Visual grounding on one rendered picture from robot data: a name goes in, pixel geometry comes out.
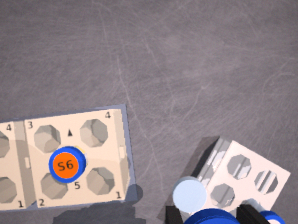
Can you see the blue tube cap with white dot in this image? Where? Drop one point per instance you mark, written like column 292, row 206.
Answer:
column 271, row 216

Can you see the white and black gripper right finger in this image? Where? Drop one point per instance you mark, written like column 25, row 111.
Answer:
column 247, row 214

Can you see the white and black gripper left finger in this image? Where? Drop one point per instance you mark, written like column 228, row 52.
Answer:
column 172, row 215

